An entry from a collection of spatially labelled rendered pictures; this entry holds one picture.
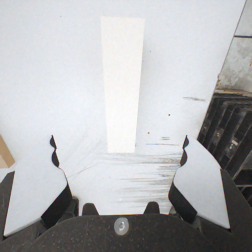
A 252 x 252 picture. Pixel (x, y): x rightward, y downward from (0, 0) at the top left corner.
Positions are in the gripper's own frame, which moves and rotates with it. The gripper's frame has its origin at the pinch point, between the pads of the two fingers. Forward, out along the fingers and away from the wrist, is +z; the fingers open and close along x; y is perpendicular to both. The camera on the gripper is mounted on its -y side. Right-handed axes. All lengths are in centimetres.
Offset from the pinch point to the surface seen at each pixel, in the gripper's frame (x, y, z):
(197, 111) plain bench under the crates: 19.2, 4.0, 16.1
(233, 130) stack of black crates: 57, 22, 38
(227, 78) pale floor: 84, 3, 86
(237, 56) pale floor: 85, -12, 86
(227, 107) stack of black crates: 58, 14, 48
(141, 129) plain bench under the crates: 5.6, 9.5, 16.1
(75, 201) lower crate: -16.2, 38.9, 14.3
